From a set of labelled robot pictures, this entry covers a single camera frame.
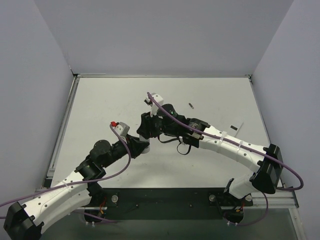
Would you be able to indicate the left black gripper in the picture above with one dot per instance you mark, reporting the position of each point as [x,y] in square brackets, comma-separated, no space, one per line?
[133,147]

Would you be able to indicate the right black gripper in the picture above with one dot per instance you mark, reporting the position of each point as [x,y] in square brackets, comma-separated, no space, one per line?
[151,125]

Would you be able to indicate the white remote control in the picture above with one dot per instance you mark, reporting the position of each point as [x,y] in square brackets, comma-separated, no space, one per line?
[146,144]

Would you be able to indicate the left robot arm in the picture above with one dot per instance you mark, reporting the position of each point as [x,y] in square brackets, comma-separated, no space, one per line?
[28,221]

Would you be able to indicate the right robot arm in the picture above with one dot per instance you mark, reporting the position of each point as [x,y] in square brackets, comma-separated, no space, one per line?
[262,161]

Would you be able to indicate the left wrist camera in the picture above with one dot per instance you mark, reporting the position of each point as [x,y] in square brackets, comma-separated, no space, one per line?
[120,128]

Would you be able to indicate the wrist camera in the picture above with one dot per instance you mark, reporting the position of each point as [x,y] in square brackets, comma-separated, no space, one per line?
[153,100]
[120,128]

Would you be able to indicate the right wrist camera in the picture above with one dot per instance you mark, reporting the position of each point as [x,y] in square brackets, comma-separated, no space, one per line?
[153,100]

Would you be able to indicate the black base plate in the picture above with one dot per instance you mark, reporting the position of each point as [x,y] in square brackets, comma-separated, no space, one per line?
[157,204]

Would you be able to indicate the aluminium frame rail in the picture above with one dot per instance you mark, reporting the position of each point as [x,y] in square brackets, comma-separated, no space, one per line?
[81,127]

